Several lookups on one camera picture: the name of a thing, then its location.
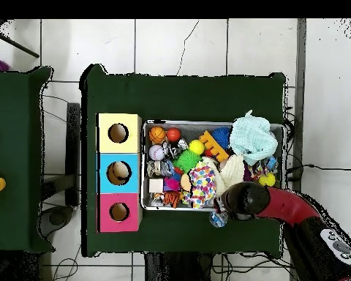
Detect polka dot paper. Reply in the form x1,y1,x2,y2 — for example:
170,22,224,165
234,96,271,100
189,165,218,209

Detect clear mesh bin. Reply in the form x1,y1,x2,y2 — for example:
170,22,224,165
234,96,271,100
141,119,287,212

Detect cream waffle cloth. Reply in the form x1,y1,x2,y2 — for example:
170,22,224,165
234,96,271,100
203,154,246,195

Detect green spiky ball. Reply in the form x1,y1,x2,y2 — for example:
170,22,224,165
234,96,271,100
173,149,203,175

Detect orange toy brick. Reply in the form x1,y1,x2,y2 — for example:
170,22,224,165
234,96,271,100
198,130,230,162

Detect yellow smiley ball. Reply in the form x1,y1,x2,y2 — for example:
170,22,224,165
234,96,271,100
189,139,205,156

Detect blue spiky ball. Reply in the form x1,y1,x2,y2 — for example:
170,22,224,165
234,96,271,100
211,126,232,150

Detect mint green cloth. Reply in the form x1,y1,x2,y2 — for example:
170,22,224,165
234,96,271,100
228,110,279,167

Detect white baseball toy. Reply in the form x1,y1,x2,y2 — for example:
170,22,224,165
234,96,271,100
148,144,166,162

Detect red orange ball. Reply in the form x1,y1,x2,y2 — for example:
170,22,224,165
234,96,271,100
166,127,182,143

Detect orange basketball toy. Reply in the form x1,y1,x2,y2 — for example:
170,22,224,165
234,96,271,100
148,126,167,145

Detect dark green table cloth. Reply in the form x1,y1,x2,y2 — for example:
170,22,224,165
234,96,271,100
80,63,287,258

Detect black floor stand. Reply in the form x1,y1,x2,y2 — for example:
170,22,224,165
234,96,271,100
40,102,81,238

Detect side table green cloth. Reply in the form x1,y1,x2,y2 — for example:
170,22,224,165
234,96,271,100
0,66,55,254

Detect black tripod leg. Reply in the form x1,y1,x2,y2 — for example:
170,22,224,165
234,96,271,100
0,19,40,59

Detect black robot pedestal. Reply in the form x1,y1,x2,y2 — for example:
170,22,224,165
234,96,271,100
144,252,214,281

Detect black floor cable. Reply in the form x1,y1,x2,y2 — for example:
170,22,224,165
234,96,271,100
286,163,351,171

